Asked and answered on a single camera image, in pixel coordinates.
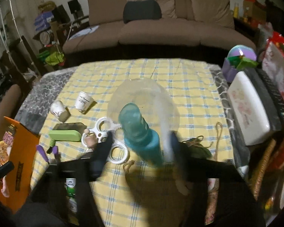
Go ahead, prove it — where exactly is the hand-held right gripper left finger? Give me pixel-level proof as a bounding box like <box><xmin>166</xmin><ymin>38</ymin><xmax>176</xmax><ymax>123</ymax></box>
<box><xmin>21</xmin><ymin>131</ymin><xmax>115</xmax><ymax>227</ymax></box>

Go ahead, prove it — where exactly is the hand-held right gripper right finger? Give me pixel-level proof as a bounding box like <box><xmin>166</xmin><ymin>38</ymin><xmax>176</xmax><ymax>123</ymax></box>
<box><xmin>170</xmin><ymin>132</ymin><xmax>265</xmax><ymax>227</ymax></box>

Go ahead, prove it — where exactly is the white perforated metal plate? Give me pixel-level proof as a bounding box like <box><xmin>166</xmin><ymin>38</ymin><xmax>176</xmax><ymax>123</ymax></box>
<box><xmin>81</xmin><ymin>117</ymin><xmax>128</xmax><ymax>164</ymax></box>

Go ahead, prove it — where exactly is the teal plastic bottle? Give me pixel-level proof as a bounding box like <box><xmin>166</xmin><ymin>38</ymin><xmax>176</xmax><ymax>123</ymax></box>
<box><xmin>118</xmin><ymin>103</ymin><xmax>164</xmax><ymax>167</ymax></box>

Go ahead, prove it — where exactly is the green holder with clear cover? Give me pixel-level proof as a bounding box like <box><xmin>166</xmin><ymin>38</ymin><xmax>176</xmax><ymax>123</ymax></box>
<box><xmin>48</xmin><ymin>122</ymin><xmax>86</xmax><ymax>143</ymax></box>

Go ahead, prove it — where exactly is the orange cardboard box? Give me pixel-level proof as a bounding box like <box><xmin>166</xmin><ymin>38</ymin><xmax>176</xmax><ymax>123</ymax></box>
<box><xmin>0</xmin><ymin>116</ymin><xmax>41</xmax><ymax>214</ymax></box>

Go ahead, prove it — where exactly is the small beige figurine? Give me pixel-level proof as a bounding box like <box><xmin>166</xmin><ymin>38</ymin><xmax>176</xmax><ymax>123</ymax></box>
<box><xmin>82</xmin><ymin>129</ymin><xmax>100</xmax><ymax>152</ymax></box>

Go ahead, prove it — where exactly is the jute twine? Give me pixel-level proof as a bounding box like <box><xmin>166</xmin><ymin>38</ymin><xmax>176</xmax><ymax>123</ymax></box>
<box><xmin>182</xmin><ymin>122</ymin><xmax>225</xmax><ymax>163</ymax></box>

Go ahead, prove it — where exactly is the green label bottle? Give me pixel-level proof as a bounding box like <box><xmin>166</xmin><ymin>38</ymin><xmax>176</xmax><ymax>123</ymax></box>
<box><xmin>65</xmin><ymin>177</ymin><xmax>78</xmax><ymax>214</ymax></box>

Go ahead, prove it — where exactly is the patterned fabric pouch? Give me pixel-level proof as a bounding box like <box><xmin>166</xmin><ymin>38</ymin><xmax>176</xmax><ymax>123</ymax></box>
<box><xmin>205</xmin><ymin>178</ymin><xmax>219</xmax><ymax>225</ymax></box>

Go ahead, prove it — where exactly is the white paper cup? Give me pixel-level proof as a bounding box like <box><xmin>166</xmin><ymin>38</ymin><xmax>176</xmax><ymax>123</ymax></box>
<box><xmin>75</xmin><ymin>91</ymin><xmax>97</xmax><ymax>114</ymax></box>
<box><xmin>50</xmin><ymin>100</ymin><xmax>71</xmax><ymax>123</ymax></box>

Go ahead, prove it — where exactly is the yellow plaid tablecloth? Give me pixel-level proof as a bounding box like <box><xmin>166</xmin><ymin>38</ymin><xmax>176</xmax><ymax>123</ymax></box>
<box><xmin>30</xmin><ymin>59</ymin><xmax>237</xmax><ymax>227</ymax></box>

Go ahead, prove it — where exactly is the bubble wrap mat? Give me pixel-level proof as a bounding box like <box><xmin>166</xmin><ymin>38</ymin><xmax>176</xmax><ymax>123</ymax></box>
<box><xmin>14</xmin><ymin>71</ymin><xmax>81</xmax><ymax>133</ymax></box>

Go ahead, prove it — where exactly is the purple container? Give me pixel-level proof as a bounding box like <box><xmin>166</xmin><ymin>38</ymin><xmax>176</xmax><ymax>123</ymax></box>
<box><xmin>222</xmin><ymin>44</ymin><xmax>257</xmax><ymax>83</ymax></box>

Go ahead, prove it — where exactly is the brown chair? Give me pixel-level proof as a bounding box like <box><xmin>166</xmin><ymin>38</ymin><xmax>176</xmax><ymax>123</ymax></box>
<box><xmin>0</xmin><ymin>84</ymin><xmax>23</xmax><ymax>142</ymax></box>

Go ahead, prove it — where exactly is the green plastic bag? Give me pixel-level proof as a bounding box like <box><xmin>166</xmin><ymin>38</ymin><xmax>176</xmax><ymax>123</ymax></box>
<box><xmin>37</xmin><ymin>50</ymin><xmax>65</xmax><ymax>67</ymax></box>

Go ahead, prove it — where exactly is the brown sofa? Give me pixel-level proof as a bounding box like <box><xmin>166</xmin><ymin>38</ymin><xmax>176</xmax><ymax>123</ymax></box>
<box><xmin>62</xmin><ymin>0</ymin><xmax>257</xmax><ymax>59</ymax></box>

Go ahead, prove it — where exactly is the red and white snack bag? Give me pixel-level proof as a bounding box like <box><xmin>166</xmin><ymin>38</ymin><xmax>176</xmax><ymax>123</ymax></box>
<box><xmin>261</xmin><ymin>32</ymin><xmax>284</xmax><ymax>95</ymax></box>

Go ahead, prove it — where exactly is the dark cushion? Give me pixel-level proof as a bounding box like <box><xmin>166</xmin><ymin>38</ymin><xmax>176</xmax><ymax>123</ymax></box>
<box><xmin>123</xmin><ymin>0</ymin><xmax>162</xmax><ymax>24</ymax></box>

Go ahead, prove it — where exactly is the purple handled tool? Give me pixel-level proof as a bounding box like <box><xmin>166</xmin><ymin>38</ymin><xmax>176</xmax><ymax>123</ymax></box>
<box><xmin>35</xmin><ymin>144</ymin><xmax>59</xmax><ymax>165</ymax></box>

